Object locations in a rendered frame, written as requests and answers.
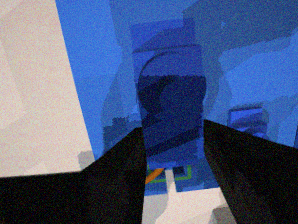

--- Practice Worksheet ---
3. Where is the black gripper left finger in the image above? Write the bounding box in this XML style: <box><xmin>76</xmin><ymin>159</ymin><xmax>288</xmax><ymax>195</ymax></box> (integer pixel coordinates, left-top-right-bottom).
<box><xmin>0</xmin><ymin>127</ymin><xmax>147</xmax><ymax>224</ymax></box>

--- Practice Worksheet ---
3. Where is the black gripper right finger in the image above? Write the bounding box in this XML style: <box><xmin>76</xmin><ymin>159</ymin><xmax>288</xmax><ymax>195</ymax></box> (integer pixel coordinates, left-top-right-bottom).
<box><xmin>203</xmin><ymin>119</ymin><xmax>298</xmax><ymax>224</ymax></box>

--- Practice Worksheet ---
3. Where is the blue flat plate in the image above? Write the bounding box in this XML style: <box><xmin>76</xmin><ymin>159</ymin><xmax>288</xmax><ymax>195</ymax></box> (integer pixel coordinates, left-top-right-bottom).
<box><xmin>55</xmin><ymin>0</ymin><xmax>298</xmax><ymax>196</ymax></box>

